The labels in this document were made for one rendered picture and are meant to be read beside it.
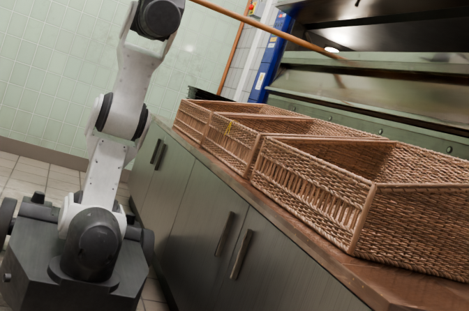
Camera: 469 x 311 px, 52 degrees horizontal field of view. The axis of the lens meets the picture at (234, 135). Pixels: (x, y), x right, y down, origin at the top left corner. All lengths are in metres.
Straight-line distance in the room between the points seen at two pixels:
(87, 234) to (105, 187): 0.31
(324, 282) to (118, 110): 0.97
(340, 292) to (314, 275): 0.09
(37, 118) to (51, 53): 0.45
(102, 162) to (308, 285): 0.92
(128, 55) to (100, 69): 1.78
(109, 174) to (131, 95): 0.28
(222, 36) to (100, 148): 2.11
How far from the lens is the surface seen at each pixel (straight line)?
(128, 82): 1.69
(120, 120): 1.66
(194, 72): 3.58
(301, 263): 1.04
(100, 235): 1.42
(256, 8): 3.35
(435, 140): 1.63
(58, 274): 1.47
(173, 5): 1.54
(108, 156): 1.70
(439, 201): 1.10
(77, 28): 3.47
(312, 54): 2.50
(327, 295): 0.96
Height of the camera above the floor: 0.79
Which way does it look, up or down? 3 degrees down
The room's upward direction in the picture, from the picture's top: 19 degrees clockwise
